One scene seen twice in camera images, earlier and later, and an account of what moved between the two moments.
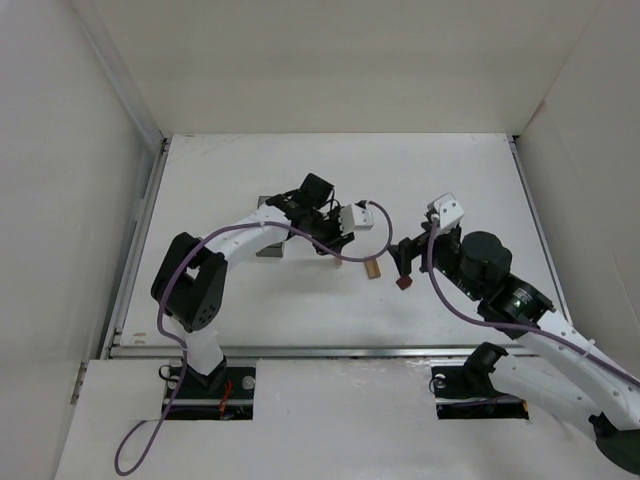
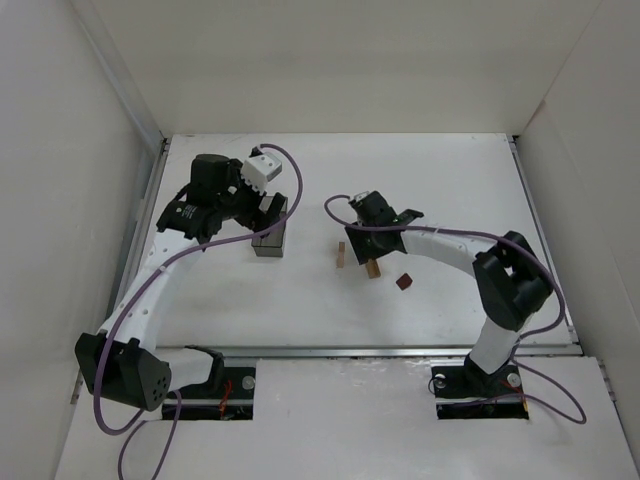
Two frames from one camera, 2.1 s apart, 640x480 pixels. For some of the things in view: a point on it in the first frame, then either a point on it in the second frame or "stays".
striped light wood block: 373,269 stays
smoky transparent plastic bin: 275,249 stays
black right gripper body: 415,252 to 364,245
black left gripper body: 329,235 to 261,214
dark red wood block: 404,282 stays
